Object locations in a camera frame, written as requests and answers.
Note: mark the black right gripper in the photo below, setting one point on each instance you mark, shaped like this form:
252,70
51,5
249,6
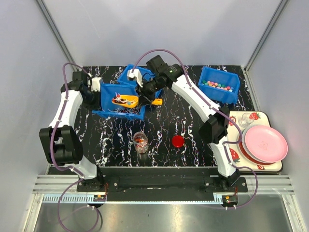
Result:
144,95

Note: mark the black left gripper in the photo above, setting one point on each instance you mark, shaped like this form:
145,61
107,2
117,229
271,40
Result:
97,105

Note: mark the blue bin with star candies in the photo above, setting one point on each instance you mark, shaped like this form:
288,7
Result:
124,80

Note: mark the yellow plastic scoop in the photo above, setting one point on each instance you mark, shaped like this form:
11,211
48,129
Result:
127,101

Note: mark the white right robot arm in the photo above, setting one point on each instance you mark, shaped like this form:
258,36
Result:
215,118

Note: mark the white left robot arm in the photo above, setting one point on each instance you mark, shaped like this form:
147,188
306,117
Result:
61,145

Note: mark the blue bin with flower candies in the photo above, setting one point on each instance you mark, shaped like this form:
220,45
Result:
219,85

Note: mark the clear plastic jar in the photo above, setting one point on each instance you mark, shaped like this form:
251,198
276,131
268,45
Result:
140,142

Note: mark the red jar lid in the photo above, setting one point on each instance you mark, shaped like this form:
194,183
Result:
177,141

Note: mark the clear glass cup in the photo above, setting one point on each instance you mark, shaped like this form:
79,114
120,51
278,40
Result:
245,120

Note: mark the red plate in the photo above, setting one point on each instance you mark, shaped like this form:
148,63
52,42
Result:
249,157

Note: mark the strawberry print tray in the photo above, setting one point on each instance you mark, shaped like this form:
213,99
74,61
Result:
238,158

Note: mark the pink plate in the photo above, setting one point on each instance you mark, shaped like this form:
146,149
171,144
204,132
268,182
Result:
264,143

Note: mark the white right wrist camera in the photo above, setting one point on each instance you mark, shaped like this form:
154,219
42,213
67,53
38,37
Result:
135,75

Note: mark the aluminium corner post left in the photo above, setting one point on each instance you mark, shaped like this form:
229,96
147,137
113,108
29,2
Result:
54,30

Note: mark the aluminium corner post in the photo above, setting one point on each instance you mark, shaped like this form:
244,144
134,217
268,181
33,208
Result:
54,30
270,26

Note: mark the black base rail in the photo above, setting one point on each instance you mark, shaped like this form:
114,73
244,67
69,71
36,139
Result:
163,184

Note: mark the aluminium corner post right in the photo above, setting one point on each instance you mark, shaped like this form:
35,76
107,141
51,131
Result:
270,26

